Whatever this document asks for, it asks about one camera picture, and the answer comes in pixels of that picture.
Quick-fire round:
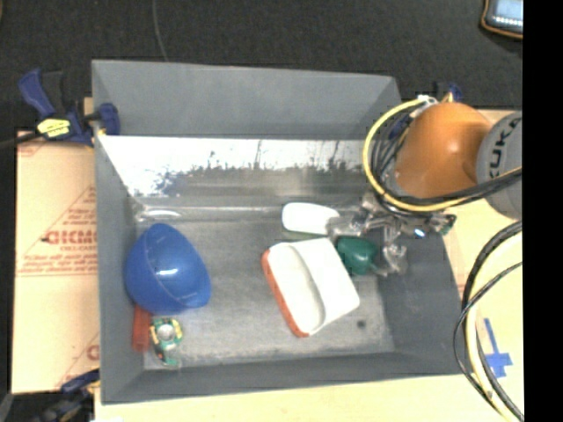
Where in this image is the red flat block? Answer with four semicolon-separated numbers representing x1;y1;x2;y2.
131;304;154;353

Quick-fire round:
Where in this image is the brown cardboard board red print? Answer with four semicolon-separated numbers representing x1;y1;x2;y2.
10;129;103;396

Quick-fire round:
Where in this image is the white and green sponge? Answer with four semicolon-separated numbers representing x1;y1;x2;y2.
281;201;341;241

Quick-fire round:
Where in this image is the dark green toy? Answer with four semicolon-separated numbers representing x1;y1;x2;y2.
335;235;380;277

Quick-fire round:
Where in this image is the blue plastic bowl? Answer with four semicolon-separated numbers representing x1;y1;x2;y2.
123;222;213;316

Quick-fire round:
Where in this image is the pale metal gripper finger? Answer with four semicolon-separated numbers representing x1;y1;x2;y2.
374;232;409;278
327;215;374;239

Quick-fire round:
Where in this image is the grey metal bin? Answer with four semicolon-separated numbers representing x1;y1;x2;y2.
91;59;464;404

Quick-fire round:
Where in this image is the white and orange box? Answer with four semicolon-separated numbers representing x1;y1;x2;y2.
260;236;362;339

